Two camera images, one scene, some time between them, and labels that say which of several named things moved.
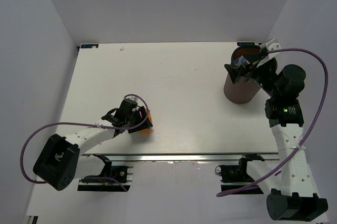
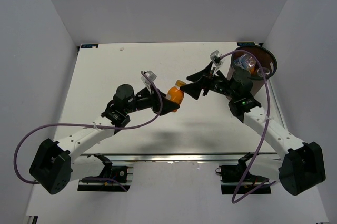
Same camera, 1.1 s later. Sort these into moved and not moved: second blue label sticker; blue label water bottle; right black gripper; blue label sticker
Moved: right black gripper
Not moved: blue label sticker; second blue label sticker; blue label water bottle
